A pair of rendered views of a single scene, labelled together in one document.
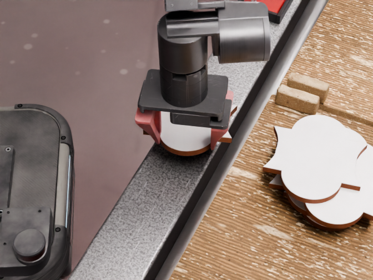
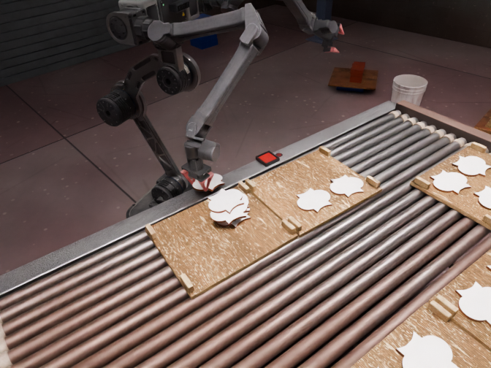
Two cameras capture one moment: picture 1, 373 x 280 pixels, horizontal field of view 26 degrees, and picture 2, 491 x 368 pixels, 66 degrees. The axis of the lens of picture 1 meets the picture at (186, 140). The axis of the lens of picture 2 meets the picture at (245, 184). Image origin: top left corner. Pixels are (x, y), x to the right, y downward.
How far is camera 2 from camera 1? 0.79 m
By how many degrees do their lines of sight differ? 25
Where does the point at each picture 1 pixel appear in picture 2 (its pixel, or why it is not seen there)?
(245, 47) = (204, 154)
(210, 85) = (204, 168)
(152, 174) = (188, 194)
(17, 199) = not seen: hidden behind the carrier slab
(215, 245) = (183, 216)
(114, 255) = (158, 210)
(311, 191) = (213, 208)
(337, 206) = (219, 215)
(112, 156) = not seen: hidden behind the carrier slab
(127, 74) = not seen: hidden behind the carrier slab
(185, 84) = (190, 162)
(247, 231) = (196, 216)
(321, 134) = (232, 195)
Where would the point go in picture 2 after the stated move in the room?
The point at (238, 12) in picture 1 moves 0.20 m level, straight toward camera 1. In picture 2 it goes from (207, 143) to (167, 172)
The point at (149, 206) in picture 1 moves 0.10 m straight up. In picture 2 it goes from (179, 201) to (174, 182)
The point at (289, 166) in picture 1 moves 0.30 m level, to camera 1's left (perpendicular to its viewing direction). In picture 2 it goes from (214, 199) to (150, 177)
